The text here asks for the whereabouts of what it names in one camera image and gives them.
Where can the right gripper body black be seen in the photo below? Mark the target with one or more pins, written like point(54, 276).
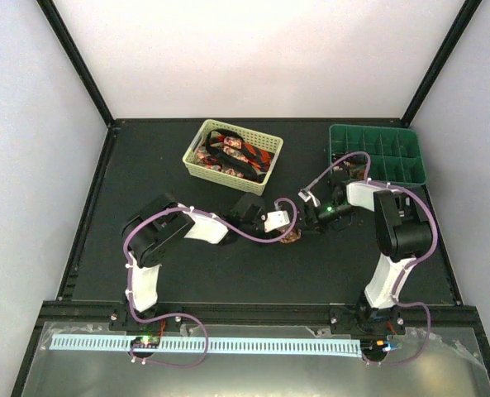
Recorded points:
point(320, 220)

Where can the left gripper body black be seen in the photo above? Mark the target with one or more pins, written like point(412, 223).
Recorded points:
point(248, 227)

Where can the brown floral tie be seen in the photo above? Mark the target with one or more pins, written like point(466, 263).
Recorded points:
point(293, 236)

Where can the cream plastic basket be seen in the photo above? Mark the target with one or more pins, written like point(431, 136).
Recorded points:
point(262, 140)

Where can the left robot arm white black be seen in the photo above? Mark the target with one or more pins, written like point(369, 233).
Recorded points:
point(164, 223)

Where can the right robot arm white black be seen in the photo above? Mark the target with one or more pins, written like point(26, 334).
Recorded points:
point(405, 231)

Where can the red black striped tie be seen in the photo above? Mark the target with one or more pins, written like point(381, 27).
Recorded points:
point(260, 159)

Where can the rolled dark floral tie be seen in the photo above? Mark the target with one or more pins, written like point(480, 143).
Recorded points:
point(354, 167)

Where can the pink floral black tie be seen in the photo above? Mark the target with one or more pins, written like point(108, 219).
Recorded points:
point(222, 154)

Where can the green divided organizer tray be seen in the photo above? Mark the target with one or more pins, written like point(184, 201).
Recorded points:
point(395, 152)

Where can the right controller board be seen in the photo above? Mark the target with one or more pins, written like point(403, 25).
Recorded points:
point(375, 349)

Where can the controller board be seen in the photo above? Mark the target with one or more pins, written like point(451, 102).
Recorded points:
point(375, 349)
point(150, 337)

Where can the left controller board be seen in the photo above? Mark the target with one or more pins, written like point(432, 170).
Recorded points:
point(150, 337)

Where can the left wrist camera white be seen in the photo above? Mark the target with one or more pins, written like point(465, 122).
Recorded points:
point(275, 220)

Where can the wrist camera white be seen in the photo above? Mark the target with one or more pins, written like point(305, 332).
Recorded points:
point(275, 220)
point(308, 197)

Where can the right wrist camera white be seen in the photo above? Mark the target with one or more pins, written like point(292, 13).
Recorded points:
point(308, 197)

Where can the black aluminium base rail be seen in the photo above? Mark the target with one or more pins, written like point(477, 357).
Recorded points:
point(337, 319)

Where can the light blue slotted cable duct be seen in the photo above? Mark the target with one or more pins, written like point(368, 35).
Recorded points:
point(211, 345)

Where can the right black frame post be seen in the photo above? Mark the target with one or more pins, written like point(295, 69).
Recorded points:
point(442, 55)

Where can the black frame post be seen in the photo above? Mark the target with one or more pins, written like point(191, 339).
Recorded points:
point(442, 55)
point(61, 31)

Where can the left black frame post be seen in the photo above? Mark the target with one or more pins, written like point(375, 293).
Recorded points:
point(61, 31)

